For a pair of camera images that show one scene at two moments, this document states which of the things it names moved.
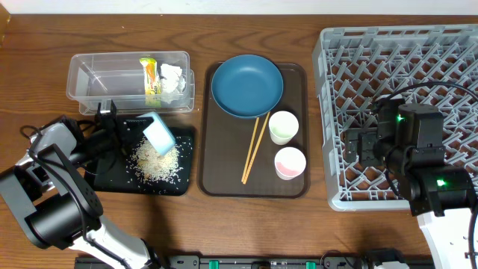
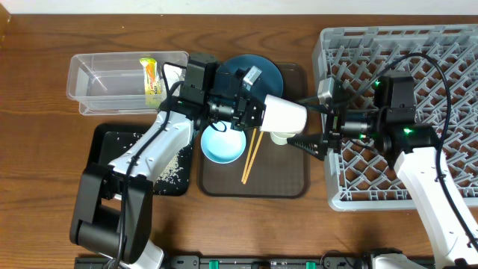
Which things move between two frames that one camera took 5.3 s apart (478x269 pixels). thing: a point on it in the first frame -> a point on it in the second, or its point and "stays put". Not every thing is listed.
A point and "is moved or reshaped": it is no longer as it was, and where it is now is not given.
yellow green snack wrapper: x=152 y=86 stays put
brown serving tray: x=267 y=157 stays put
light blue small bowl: x=159 y=134 is moved or reshaped
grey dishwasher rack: x=356 y=68 stays put
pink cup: x=289 y=163 -> x=282 y=119
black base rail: x=269 y=261 stays put
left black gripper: x=127 y=143 -> x=241 y=104
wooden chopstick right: x=256 y=148 stays put
